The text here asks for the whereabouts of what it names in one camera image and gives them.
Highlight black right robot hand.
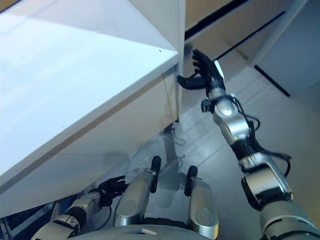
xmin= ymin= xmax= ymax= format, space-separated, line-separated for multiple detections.
xmin=176 ymin=48 xmax=226 ymax=91

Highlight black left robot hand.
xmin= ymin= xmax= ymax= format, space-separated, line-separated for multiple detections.
xmin=97 ymin=175 xmax=128 ymax=198

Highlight white drawer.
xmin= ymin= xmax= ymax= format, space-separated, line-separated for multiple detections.
xmin=184 ymin=0 xmax=286 ymax=63

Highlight white tall cabinet panel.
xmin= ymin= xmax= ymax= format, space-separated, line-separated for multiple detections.
xmin=127 ymin=0 xmax=186 ymax=123

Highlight black left robot foot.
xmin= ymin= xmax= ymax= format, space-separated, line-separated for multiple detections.
xmin=150 ymin=155 xmax=162 ymax=193

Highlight black robot foot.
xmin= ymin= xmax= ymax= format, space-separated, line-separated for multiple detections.
xmin=184 ymin=165 xmax=198 ymax=196
xmin=150 ymin=155 xmax=162 ymax=193

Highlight grey robot torso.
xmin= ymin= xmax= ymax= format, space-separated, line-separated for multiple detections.
xmin=77 ymin=223 xmax=208 ymax=240

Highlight black right robot foot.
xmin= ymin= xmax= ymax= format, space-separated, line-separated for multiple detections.
xmin=184 ymin=165 xmax=198 ymax=196

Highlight silver right robot leg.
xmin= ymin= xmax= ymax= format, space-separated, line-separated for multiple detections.
xmin=186 ymin=176 xmax=220 ymax=238

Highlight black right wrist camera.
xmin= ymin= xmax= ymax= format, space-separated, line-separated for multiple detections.
xmin=200 ymin=98 xmax=213 ymax=113

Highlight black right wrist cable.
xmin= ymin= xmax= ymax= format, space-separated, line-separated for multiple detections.
xmin=232 ymin=96 xmax=293 ymax=177

